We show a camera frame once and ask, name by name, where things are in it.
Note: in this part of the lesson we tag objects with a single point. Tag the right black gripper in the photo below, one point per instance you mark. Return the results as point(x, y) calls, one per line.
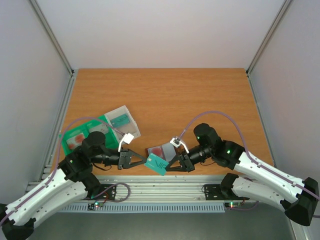
point(186, 162)

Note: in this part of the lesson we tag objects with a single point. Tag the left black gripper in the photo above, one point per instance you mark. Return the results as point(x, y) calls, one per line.
point(125, 159)

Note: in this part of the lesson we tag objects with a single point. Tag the brown leather card holder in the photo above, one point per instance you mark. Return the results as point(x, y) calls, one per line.
point(165, 151)

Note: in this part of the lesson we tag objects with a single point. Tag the white red circle card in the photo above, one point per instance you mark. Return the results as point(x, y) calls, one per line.
point(157, 150)

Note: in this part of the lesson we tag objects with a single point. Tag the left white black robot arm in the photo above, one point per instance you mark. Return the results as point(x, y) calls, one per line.
point(72, 180)

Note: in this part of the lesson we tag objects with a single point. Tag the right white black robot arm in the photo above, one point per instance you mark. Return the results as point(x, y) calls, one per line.
point(297, 198)

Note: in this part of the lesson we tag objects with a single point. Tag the teal card in white tray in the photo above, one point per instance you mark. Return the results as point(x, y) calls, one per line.
point(120, 121)

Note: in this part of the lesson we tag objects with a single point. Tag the grey card in green tray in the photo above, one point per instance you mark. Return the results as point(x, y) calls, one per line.
point(99, 128)

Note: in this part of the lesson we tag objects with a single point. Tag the red patterned card in tray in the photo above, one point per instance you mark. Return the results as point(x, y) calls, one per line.
point(74, 141)

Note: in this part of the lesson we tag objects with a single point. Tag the green plastic organizer tray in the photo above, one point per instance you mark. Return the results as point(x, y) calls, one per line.
point(111, 139)

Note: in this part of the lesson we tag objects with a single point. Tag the white translucent tray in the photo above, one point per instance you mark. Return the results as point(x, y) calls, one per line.
point(130, 128)

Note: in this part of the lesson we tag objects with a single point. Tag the left small circuit board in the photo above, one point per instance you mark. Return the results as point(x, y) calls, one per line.
point(94, 206)

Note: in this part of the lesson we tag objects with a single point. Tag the small circuit board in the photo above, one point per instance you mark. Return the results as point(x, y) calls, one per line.
point(232, 204)
point(94, 206)

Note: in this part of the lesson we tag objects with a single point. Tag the right small circuit board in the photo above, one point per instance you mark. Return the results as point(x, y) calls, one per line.
point(232, 204)

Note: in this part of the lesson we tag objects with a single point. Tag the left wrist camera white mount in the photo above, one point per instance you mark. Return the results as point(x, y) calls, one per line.
point(127, 138)

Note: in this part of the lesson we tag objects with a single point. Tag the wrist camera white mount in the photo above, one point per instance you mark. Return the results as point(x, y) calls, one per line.
point(127, 138)
point(177, 142)

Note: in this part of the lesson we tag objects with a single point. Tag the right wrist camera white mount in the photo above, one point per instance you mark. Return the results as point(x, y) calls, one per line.
point(177, 142)

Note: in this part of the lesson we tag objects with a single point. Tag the aluminium front rail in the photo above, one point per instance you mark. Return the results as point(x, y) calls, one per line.
point(129, 188)

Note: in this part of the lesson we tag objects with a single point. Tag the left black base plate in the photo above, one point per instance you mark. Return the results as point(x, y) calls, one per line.
point(110, 194)

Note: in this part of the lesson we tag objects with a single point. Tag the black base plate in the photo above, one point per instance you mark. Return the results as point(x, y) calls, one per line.
point(110, 194)
point(215, 192)

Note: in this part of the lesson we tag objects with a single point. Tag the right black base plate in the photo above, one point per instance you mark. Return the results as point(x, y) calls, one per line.
point(215, 192)

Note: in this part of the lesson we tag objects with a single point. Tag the slotted grey cable duct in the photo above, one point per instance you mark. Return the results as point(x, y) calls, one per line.
point(136, 208)

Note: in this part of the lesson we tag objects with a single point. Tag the left aluminium frame post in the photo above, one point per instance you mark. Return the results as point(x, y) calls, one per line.
point(47, 28)

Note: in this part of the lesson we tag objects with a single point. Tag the aluminium frame post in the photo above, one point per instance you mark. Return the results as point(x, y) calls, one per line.
point(47, 28)
point(269, 35)

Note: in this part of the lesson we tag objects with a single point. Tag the right aluminium frame post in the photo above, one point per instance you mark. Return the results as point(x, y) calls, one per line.
point(269, 35)

